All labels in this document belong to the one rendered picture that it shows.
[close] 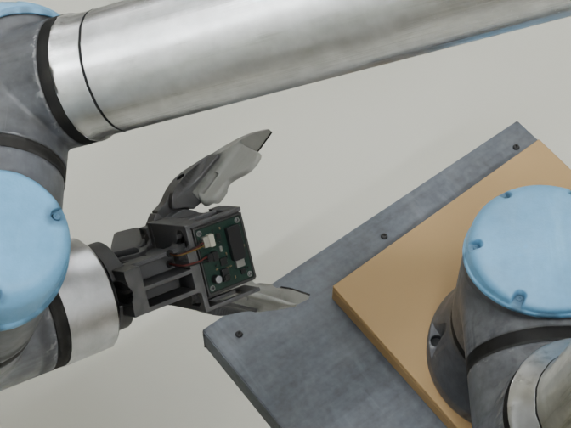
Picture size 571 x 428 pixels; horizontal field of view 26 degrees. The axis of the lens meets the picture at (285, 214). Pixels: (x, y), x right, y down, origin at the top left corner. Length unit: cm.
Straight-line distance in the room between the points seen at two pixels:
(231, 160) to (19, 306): 31
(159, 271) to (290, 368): 48
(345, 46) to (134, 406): 137
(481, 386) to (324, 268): 38
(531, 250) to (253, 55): 47
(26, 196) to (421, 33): 26
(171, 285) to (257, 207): 128
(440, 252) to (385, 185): 82
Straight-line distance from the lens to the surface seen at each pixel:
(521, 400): 108
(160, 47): 79
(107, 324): 93
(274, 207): 224
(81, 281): 92
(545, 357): 110
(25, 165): 82
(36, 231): 78
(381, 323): 142
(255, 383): 141
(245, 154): 102
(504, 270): 115
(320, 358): 143
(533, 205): 120
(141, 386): 208
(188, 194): 102
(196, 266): 95
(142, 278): 96
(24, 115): 83
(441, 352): 135
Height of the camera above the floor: 188
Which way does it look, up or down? 58 degrees down
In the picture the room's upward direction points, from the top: straight up
